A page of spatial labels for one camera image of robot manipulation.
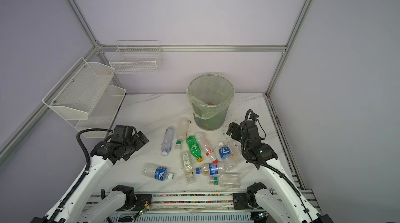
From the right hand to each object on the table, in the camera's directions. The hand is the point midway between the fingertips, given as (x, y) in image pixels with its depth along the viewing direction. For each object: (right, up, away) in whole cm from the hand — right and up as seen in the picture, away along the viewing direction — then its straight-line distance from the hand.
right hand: (233, 128), depth 78 cm
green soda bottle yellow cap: (-22, -10, +12) cm, 27 cm away
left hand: (-48, -9, +1) cm, 49 cm away
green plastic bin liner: (-11, +19, +24) cm, 32 cm away
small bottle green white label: (-25, -16, +4) cm, 30 cm away
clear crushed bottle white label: (-37, -10, +15) cm, 41 cm away
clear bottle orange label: (+3, -13, +10) cm, 17 cm away
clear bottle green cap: (-2, -27, +2) cm, 28 cm away
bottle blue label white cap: (-3, -15, +6) cm, 16 cm away
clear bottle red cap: (-14, -12, +10) cm, 21 cm away
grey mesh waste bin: (-7, +1, +18) cm, 19 cm away
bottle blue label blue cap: (-11, -21, +1) cm, 24 cm away
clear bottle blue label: (-37, -23, -1) cm, 44 cm away
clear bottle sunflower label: (-28, -3, +19) cm, 34 cm away
